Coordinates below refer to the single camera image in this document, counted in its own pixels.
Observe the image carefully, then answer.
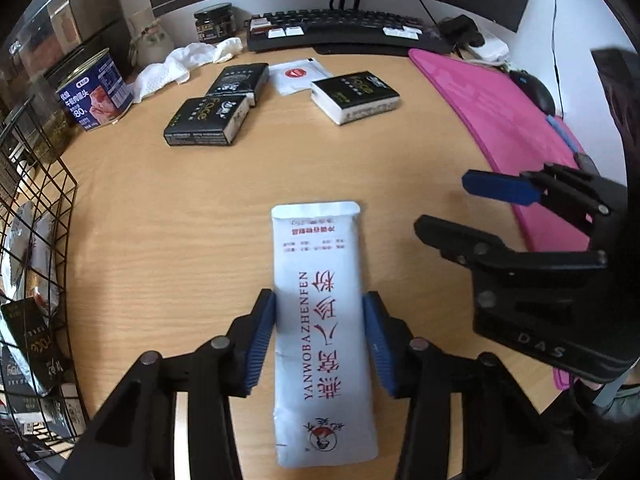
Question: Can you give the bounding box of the dark glass jar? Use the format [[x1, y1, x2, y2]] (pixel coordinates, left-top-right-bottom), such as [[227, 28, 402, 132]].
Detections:
[[193, 4, 237, 43]]

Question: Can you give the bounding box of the white square red-logo sachet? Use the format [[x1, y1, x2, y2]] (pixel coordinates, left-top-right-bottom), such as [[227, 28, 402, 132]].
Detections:
[[267, 57, 333, 97]]

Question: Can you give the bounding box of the black cable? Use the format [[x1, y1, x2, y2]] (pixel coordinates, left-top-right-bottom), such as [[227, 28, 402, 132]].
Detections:
[[545, 0, 563, 116]]

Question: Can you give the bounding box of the black wire basket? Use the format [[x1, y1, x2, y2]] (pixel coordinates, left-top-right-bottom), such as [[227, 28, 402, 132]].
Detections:
[[0, 105, 93, 461]]

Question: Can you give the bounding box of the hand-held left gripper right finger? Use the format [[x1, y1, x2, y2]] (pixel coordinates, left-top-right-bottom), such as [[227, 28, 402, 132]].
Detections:
[[362, 290, 571, 480]]

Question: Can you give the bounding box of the pink desk mat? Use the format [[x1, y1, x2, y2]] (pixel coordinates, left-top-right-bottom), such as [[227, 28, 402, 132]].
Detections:
[[407, 47, 601, 391]]

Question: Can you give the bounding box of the person's dark clothing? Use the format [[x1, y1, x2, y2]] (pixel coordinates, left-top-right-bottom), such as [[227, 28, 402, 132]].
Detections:
[[542, 375, 640, 480]]

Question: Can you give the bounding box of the large crumpled white tissue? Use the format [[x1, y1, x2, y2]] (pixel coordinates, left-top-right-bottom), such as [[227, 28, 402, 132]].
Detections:
[[131, 42, 221, 106]]

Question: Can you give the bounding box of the blue pen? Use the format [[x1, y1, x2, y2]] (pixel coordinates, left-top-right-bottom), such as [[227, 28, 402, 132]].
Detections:
[[546, 114, 597, 173]]

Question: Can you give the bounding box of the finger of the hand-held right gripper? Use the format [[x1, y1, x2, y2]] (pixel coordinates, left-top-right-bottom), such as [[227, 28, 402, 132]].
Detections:
[[461, 162, 628, 251], [414, 214, 608, 281]]

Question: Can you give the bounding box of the black keyboard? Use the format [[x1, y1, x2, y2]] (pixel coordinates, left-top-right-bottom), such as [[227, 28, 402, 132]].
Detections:
[[246, 7, 453, 57]]

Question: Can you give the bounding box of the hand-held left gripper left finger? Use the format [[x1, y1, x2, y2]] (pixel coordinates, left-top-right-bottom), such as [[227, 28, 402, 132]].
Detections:
[[60, 287, 278, 480]]

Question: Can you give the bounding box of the black computer mouse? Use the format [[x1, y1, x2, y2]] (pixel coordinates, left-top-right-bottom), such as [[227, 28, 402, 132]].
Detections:
[[509, 69, 557, 116]]

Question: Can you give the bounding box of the white power adapter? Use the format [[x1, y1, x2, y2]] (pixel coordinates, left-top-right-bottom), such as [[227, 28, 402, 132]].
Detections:
[[467, 30, 511, 61]]

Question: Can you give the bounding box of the wooden desktop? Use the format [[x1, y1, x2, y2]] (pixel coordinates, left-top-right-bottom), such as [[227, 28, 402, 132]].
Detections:
[[0, 30, 591, 480]]

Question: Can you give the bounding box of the small crumpled white tissue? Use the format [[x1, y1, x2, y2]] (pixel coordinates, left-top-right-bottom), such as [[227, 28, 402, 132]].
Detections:
[[212, 37, 246, 65]]

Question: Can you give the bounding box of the blue luncheon meat can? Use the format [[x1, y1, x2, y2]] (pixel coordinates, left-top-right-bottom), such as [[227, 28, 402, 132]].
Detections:
[[55, 47, 133, 133]]

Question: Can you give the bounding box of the clear plastic storage box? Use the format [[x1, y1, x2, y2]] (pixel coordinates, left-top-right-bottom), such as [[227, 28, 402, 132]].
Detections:
[[0, 0, 126, 86]]

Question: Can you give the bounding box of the beige drawstring pouch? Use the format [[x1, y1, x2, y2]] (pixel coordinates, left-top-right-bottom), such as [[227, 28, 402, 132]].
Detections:
[[127, 15, 168, 68]]

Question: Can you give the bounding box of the long white red-lettered sachet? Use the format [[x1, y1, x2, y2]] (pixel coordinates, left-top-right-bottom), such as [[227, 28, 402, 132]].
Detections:
[[270, 201, 378, 470]]

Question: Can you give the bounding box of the black plug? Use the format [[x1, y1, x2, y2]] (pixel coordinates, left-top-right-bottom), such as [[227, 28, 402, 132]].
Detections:
[[440, 15, 483, 43]]

